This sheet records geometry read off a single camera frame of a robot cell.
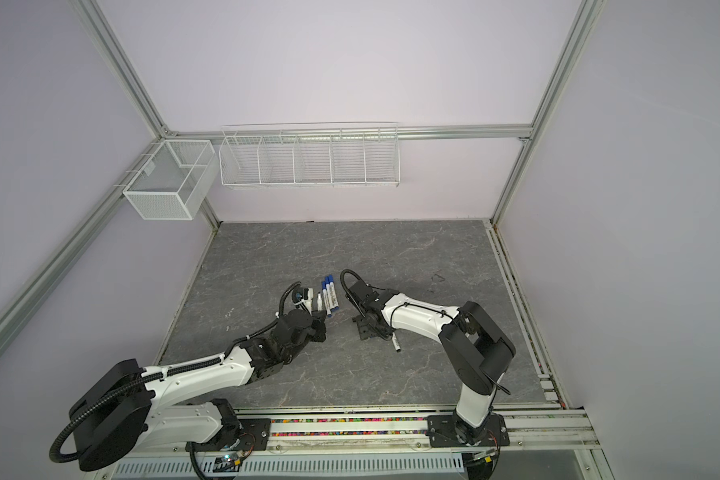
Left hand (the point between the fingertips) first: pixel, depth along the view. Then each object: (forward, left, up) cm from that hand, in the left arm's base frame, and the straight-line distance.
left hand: (325, 316), depth 84 cm
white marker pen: (+12, -1, -9) cm, 15 cm away
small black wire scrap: (+18, -38, -11) cm, 44 cm away
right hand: (-1, -13, -8) cm, 16 cm away
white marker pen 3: (-7, -20, -9) cm, 23 cm away
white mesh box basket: (+43, +49, +16) cm, 67 cm away
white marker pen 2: (+10, +1, -9) cm, 13 cm away
